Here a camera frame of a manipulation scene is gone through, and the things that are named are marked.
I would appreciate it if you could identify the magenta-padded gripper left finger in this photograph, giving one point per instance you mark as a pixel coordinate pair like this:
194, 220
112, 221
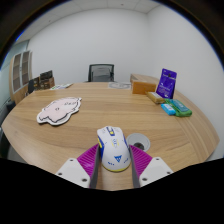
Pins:
86, 163

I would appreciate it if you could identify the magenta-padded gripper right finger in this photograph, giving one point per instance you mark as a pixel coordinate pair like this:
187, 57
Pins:
141, 163

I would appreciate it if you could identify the white blue yellow computer mouse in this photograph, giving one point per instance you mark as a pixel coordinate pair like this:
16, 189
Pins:
113, 150

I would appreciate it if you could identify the pink cartoon-shaped mouse pad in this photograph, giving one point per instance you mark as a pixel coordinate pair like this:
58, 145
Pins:
59, 111

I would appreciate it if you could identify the small light blue box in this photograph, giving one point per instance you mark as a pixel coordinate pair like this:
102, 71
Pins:
168, 109

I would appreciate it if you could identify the green flat box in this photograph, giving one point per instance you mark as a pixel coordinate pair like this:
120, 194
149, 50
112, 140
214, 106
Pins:
183, 114

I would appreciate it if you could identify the small tan box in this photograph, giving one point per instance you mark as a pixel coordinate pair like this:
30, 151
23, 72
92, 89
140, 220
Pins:
155, 97

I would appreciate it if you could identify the teal flat pack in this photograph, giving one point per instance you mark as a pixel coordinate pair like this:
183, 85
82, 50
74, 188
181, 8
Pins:
180, 105

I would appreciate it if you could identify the orange-brown cardboard box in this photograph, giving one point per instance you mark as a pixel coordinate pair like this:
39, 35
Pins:
143, 88

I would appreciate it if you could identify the green and white leaflet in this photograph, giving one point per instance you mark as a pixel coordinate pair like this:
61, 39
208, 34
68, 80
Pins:
61, 86

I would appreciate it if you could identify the purple standing card package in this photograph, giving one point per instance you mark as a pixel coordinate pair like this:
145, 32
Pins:
166, 84

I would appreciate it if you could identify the black couch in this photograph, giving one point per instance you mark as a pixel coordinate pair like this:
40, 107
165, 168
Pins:
5, 133

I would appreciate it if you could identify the dark brown cardboard box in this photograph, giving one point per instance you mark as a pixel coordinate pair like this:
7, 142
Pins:
45, 84

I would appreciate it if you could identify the black mesh office chair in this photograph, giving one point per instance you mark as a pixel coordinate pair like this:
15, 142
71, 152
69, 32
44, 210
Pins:
101, 73

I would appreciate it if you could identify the small black chair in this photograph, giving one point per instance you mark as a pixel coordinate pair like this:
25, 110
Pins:
31, 86

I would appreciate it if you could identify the black box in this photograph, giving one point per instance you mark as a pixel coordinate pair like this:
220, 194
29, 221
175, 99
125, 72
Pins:
46, 75

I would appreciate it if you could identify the wooden glass-door shelf cabinet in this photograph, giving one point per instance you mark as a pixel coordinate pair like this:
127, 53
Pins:
20, 75

